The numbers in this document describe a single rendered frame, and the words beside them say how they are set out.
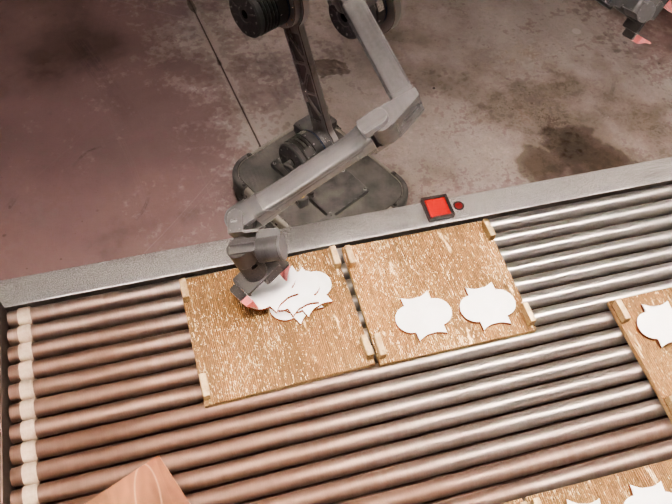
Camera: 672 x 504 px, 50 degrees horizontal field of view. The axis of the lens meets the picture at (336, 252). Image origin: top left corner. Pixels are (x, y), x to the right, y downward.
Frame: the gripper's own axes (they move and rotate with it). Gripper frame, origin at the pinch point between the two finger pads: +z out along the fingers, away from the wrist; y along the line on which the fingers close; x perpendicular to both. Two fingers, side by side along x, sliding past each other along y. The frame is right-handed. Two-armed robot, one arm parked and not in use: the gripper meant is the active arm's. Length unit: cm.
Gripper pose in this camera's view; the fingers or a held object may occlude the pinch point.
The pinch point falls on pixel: (269, 291)
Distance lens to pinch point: 174.9
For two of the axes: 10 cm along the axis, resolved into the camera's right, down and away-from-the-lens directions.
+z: 2.8, 5.5, 7.9
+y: 7.0, -6.8, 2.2
